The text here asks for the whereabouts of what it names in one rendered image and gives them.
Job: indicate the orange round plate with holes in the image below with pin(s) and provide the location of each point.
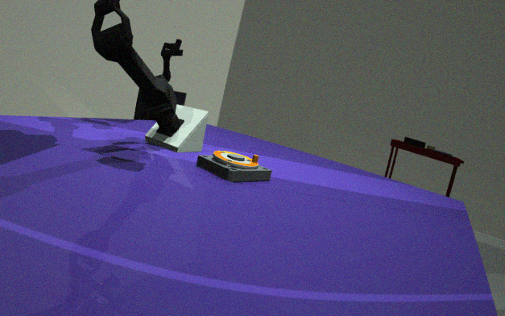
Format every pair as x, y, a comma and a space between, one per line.
248, 163

